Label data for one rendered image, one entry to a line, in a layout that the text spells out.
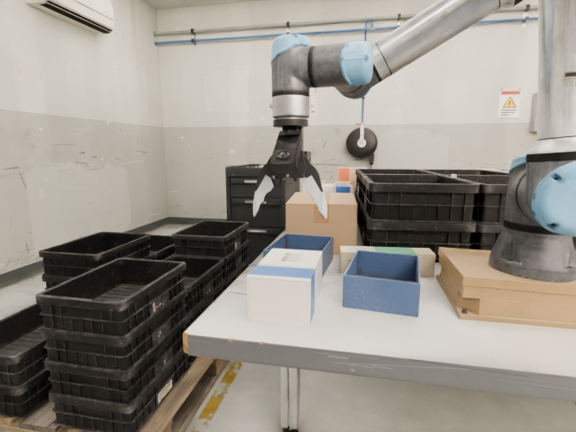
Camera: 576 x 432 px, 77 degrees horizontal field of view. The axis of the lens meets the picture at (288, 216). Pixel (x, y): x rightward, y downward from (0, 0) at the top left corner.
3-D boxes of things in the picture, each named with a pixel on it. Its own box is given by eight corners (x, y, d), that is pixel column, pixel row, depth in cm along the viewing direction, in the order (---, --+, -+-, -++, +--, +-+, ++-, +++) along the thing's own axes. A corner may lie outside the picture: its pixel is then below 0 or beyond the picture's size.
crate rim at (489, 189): (603, 195, 94) (604, 186, 94) (482, 193, 98) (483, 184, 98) (525, 182, 133) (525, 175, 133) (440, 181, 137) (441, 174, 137)
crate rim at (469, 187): (482, 193, 98) (483, 184, 98) (369, 191, 102) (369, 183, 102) (440, 181, 137) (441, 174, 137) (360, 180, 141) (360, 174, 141)
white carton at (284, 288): (309, 327, 67) (309, 280, 65) (247, 321, 69) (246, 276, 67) (321, 287, 86) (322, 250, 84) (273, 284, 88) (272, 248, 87)
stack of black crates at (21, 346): (22, 423, 118) (13, 358, 114) (-50, 410, 124) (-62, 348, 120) (106, 356, 156) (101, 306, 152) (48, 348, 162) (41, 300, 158)
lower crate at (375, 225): (474, 266, 102) (478, 224, 100) (366, 261, 106) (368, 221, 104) (436, 233, 141) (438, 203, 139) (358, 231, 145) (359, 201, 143)
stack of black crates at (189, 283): (192, 366, 149) (188, 288, 143) (127, 357, 155) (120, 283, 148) (227, 321, 187) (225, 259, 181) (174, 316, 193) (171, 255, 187)
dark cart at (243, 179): (285, 289, 269) (285, 167, 253) (228, 285, 278) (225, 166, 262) (299, 264, 327) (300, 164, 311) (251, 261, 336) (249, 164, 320)
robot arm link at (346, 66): (376, 51, 72) (322, 56, 76) (369, 33, 62) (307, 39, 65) (375, 92, 73) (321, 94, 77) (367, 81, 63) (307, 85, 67)
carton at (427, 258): (428, 269, 99) (429, 248, 98) (434, 277, 93) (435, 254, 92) (339, 266, 102) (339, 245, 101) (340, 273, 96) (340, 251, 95)
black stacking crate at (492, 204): (596, 231, 96) (603, 188, 94) (478, 227, 100) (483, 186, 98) (522, 207, 135) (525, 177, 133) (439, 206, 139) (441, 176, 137)
